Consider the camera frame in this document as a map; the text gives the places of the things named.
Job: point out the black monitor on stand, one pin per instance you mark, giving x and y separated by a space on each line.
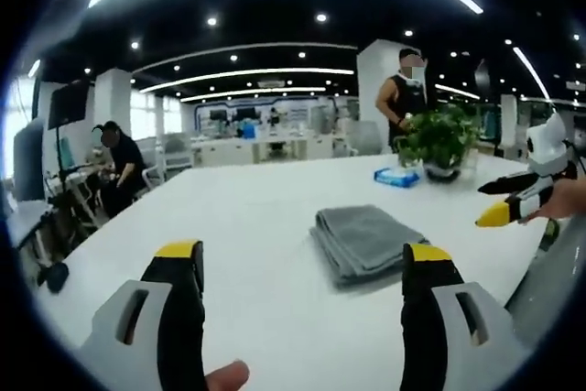
66 107

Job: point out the blue tissue pack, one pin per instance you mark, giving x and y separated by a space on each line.
397 176

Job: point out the green potted plant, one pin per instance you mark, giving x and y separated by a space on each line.
439 139

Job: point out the grey towel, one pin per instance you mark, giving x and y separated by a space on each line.
361 244

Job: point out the person's right hand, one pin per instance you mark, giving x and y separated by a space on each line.
565 201

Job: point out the white office chair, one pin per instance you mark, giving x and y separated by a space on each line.
176 153

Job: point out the person's left hand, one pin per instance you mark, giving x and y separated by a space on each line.
226 375

